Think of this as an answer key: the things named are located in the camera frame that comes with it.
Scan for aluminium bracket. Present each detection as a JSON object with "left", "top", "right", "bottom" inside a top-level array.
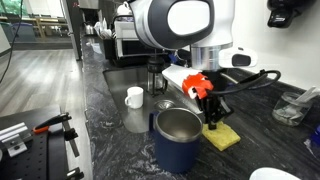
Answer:
[{"left": 0, "top": 122, "right": 33, "bottom": 158}]

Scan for blue dish soap bottle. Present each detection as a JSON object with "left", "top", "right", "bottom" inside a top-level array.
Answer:
[{"left": 309, "top": 124, "right": 320, "bottom": 148}]

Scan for wrist camera with orange mount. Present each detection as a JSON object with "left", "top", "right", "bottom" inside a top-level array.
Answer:
[{"left": 162, "top": 63, "right": 215, "bottom": 100}]

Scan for black wall soap dispenser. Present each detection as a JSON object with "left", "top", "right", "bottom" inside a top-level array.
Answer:
[{"left": 266, "top": 0, "right": 316, "bottom": 29}]

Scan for white rectangular plates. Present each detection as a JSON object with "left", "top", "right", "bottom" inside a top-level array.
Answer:
[{"left": 114, "top": 20, "right": 141, "bottom": 58}]

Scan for black hanging cable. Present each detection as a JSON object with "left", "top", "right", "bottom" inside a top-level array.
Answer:
[{"left": 0, "top": 0, "right": 24, "bottom": 84}]

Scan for plain white mug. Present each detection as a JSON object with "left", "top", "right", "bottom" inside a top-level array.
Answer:
[{"left": 124, "top": 86, "right": 145, "bottom": 110}]

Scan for glass French press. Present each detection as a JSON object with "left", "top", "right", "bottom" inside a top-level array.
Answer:
[{"left": 146, "top": 49, "right": 169, "bottom": 98}]

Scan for steel kettle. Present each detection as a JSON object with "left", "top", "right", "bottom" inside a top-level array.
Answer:
[{"left": 83, "top": 21, "right": 96, "bottom": 37}]

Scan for stainless steel sink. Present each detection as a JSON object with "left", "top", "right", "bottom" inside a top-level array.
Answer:
[{"left": 102, "top": 64, "right": 205, "bottom": 134}]

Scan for black breadboard table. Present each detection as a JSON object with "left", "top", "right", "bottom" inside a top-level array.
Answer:
[{"left": 0, "top": 105, "right": 69, "bottom": 180}]

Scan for orange-handled black clamp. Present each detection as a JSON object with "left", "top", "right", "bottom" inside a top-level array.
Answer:
[{"left": 32, "top": 112, "right": 73, "bottom": 135}]

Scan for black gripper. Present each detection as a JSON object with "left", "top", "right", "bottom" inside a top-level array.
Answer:
[{"left": 199, "top": 70, "right": 234, "bottom": 131}]

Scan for white ceramic bowl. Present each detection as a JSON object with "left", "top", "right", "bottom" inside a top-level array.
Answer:
[{"left": 249, "top": 167, "right": 303, "bottom": 180}]

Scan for black toggle clamp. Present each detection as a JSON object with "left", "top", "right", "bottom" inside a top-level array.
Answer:
[{"left": 62, "top": 119, "right": 81, "bottom": 158}]

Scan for clear plastic utensil cup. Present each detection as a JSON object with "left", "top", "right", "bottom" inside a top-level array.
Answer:
[{"left": 271, "top": 91, "right": 314, "bottom": 128}]

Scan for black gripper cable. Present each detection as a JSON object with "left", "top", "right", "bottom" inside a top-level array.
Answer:
[{"left": 208, "top": 69, "right": 282, "bottom": 98}]

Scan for navy blue steel mug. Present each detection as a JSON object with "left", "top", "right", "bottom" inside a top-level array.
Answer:
[{"left": 148, "top": 107, "right": 204, "bottom": 174}]

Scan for yellow kitchen sponge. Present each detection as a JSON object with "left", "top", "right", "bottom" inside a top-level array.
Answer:
[{"left": 201, "top": 120, "right": 242, "bottom": 152}]

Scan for black dish rack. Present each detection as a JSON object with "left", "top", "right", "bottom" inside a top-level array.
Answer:
[{"left": 102, "top": 14, "right": 174, "bottom": 68}]

